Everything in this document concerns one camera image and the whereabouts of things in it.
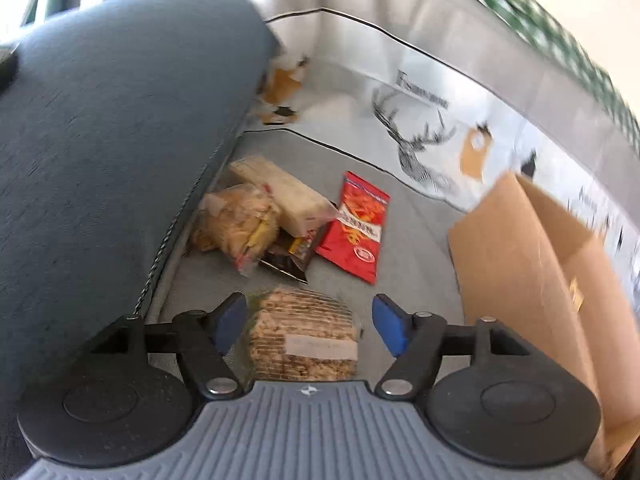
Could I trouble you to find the red snack packet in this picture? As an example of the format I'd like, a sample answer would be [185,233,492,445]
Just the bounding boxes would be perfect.
[315,171,391,285]

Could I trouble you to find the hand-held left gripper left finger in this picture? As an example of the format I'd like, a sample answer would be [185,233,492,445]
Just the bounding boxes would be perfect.
[87,292,249,401]

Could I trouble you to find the clear rice cracker packet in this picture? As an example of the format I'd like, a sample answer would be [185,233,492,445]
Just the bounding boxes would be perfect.
[235,287,363,383]

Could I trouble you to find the grey sofa seat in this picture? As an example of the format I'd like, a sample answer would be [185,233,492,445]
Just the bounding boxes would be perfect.
[145,130,468,386]

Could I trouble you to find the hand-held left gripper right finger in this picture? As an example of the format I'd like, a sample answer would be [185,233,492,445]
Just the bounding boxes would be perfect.
[372,294,532,401]

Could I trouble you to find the long clear pastry packet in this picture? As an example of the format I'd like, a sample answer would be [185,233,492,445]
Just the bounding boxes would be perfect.
[227,156,338,236]

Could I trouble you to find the clear bag of crackers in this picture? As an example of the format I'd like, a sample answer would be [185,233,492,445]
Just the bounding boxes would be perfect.
[190,182,281,277]

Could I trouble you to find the deer print sofa cover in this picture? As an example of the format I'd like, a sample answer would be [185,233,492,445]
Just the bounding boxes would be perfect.
[245,7,640,281]

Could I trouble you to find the dark brown snack packet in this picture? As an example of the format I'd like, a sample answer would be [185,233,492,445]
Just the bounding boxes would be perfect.
[260,229,321,283]

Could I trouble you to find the green checked cloth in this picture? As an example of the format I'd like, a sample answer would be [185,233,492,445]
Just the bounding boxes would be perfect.
[415,0,640,141]

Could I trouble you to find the brown cardboard box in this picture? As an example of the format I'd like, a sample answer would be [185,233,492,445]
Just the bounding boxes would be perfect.
[447,171,640,478]

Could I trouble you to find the dark blue sofa cushion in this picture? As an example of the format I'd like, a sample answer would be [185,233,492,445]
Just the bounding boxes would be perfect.
[0,0,281,471]

